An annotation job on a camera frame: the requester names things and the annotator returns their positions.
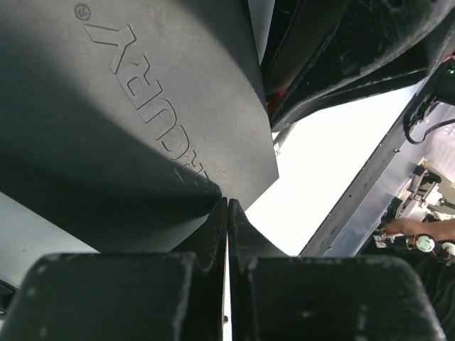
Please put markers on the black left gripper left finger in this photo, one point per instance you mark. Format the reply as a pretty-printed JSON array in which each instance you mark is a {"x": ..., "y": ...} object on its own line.
[{"x": 176, "y": 295}]

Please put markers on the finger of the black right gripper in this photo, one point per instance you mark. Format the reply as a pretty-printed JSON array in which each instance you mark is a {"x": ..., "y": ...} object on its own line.
[
  {"x": 290, "y": 33},
  {"x": 377, "y": 47}
]

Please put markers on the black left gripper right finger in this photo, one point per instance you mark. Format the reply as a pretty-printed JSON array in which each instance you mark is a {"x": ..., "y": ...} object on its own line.
[{"x": 279, "y": 297}]

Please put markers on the black network switch box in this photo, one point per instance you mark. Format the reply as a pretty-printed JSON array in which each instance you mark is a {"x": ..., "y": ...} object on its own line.
[{"x": 124, "y": 122}]

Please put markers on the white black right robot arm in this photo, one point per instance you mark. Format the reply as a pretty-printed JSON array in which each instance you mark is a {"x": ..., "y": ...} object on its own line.
[{"x": 433, "y": 96}]

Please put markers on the person's hand in background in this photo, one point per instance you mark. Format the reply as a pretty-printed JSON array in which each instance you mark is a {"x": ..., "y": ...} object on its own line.
[{"x": 440, "y": 231}]

